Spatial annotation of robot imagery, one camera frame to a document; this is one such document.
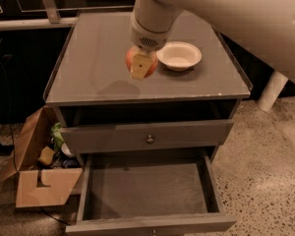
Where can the round metal drawer knob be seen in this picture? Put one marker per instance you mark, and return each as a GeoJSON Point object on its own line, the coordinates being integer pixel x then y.
{"type": "Point", "coordinates": [150, 139]}

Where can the white cup in box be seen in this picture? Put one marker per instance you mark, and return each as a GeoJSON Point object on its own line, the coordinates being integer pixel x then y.
{"type": "Point", "coordinates": [66, 151]}

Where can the white slanted pole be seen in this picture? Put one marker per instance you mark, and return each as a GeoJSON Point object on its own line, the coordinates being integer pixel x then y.
{"type": "Point", "coordinates": [271, 92]}

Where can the brown cardboard box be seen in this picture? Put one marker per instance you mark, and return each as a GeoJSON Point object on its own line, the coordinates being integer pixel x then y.
{"type": "Point", "coordinates": [37, 186]}

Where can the metal window railing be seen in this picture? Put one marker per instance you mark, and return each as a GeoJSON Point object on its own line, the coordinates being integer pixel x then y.
{"type": "Point", "coordinates": [48, 14]}

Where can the green packet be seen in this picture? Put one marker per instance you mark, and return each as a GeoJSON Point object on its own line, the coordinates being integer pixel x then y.
{"type": "Point", "coordinates": [56, 136]}

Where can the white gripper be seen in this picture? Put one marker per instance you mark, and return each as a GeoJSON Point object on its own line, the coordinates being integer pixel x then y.
{"type": "Point", "coordinates": [146, 38]}

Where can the grey drawer cabinet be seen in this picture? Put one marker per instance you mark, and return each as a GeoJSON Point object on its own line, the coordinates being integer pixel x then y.
{"type": "Point", "coordinates": [92, 85]}

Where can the yellow sponge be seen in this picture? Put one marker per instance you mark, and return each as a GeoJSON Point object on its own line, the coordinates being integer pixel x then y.
{"type": "Point", "coordinates": [46, 156]}

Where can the grey open middle drawer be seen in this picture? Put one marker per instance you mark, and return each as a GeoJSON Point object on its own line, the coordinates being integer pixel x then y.
{"type": "Point", "coordinates": [149, 193]}

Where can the red apple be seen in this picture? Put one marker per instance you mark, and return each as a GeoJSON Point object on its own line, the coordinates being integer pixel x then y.
{"type": "Point", "coordinates": [140, 63]}

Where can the white bowl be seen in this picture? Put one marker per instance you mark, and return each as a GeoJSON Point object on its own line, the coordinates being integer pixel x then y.
{"type": "Point", "coordinates": [179, 56]}

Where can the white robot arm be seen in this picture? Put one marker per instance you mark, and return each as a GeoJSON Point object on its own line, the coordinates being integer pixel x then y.
{"type": "Point", "coordinates": [265, 28]}

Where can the grey top drawer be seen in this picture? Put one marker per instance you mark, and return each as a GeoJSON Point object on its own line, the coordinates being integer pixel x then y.
{"type": "Point", "coordinates": [146, 136]}

